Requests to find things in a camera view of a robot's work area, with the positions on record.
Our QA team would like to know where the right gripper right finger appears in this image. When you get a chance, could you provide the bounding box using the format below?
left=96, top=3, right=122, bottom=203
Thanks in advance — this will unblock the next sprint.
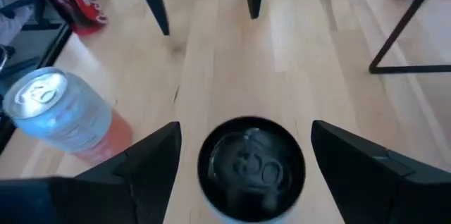
left=311, top=119, right=451, bottom=224

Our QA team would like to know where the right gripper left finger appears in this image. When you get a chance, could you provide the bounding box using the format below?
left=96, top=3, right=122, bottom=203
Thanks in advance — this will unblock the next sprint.
left=0, top=120, right=183, bottom=224

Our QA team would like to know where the red Coke can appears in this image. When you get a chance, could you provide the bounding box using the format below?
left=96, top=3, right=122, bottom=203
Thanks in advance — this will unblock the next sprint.
left=27, top=0, right=109, bottom=37

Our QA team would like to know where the orange and silver seltzer can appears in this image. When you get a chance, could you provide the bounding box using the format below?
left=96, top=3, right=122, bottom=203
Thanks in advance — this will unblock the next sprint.
left=1, top=66, right=134, bottom=167

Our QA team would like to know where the white Celsius can black lid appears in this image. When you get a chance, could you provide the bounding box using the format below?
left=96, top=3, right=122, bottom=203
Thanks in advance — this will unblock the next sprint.
left=196, top=116, right=307, bottom=224

